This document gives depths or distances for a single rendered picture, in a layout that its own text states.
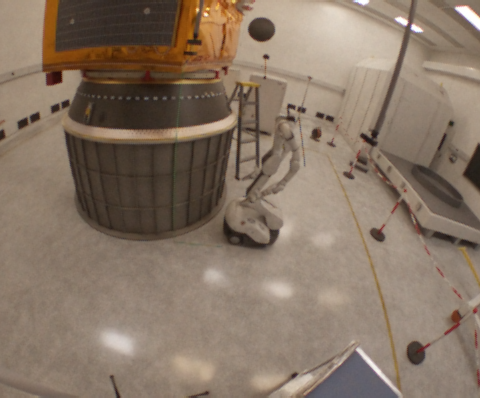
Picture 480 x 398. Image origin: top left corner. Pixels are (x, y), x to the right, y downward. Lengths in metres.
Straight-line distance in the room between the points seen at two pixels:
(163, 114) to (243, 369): 2.25
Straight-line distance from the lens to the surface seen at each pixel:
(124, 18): 1.99
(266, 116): 6.03
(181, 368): 1.99
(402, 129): 7.82
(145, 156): 2.12
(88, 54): 2.27
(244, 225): 2.43
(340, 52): 10.25
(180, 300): 2.20
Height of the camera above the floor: 1.95
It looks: 35 degrees down
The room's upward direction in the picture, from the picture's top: 13 degrees clockwise
